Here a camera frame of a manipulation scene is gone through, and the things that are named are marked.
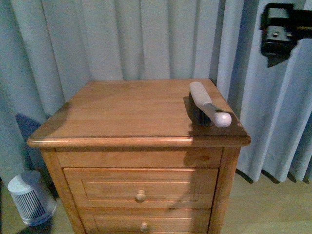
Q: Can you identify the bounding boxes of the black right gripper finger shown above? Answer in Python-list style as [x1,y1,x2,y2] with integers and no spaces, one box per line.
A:
[266,53,291,68]

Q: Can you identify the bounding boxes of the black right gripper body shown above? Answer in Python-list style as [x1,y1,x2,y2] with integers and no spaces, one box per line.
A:
[260,3,312,57]

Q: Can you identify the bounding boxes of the pink hand brush black bristles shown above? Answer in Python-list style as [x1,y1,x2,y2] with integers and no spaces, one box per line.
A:
[188,81,232,128]

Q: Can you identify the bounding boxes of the wooden nightstand cabinet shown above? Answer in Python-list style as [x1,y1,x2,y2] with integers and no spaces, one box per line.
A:
[28,79,251,234]

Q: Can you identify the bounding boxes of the upper round wooden knob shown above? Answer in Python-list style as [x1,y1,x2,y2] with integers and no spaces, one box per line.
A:
[136,190,146,202]

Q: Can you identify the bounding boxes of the round wooden knob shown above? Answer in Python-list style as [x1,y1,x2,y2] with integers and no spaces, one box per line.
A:
[136,190,146,202]
[140,222,149,233]

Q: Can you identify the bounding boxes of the lower round wooden knob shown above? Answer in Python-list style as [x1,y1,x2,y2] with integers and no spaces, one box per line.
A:
[140,222,149,233]

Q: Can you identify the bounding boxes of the light grey-green curtain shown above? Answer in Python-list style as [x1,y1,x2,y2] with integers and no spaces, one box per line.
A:
[0,0,312,183]

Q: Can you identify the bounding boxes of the upper wooden drawer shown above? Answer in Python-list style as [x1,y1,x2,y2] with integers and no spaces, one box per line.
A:
[64,168,218,209]

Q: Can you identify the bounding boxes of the wooden drawer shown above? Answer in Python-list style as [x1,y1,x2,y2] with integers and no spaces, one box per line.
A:
[64,168,218,209]
[79,208,210,234]

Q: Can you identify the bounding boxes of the lower wooden drawer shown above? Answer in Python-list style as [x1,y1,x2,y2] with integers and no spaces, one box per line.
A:
[79,208,210,234]

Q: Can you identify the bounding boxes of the white small space heater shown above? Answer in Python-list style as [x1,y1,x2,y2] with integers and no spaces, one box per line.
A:
[8,171,57,226]

